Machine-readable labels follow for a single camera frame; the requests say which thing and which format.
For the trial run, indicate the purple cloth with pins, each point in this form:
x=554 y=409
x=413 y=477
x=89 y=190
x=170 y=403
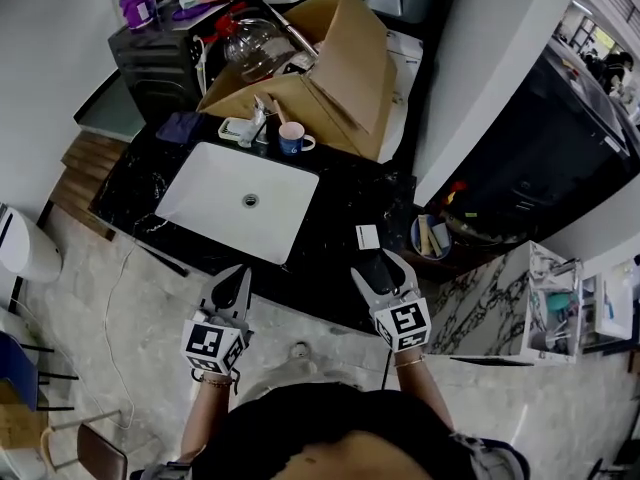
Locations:
x=177 y=127

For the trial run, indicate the white soap dish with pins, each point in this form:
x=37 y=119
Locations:
x=234 y=129

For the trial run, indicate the blue waste bin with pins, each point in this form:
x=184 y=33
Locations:
x=430 y=235

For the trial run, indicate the wooden steps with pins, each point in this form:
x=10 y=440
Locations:
x=85 y=178

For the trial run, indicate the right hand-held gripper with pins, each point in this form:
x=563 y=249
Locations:
x=405 y=323

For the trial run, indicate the black glossy cabinet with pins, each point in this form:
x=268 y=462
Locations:
x=545 y=158

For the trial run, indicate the black toothbrush holder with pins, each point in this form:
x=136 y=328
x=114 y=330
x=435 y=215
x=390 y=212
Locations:
x=272 y=125

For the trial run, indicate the large cardboard box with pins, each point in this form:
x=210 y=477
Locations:
x=330 y=78

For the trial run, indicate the white rectangular sink basin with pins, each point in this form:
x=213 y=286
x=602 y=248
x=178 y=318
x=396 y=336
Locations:
x=237 y=200

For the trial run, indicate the person's left forearm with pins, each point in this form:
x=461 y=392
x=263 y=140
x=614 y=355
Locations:
x=200 y=408

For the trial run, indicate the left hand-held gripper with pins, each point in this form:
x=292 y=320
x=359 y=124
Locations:
x=207 y=343

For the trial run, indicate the person's right forearm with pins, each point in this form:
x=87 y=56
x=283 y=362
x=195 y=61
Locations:
x=420 y=388

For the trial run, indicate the clear glass jar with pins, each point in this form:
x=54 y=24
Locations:
x=255 y=48

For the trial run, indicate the purple plastic container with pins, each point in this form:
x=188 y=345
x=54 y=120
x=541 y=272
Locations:
x=139 y=7

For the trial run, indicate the brown chair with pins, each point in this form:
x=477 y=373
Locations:
x=100 y=448

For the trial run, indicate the marble pattern cabinet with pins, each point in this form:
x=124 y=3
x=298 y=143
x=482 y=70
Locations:
x=495 y=308

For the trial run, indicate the blue chair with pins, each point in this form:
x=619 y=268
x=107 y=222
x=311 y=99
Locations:
x=17 y=373

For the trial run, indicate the person's black shirt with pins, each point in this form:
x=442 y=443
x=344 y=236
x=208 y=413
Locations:
x=325 y=433

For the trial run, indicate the white appliance box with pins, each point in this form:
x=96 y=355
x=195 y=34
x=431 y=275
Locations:
x=404 y=75

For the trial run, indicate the white rounded appliance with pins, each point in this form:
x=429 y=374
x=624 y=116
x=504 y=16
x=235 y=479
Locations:
x=22 y=245

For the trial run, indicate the black bottle with white label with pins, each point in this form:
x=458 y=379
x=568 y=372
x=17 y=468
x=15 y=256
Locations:
x=379 y=268

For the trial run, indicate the blue mug with pink inside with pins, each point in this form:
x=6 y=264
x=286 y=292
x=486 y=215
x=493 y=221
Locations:
x=291 y=140

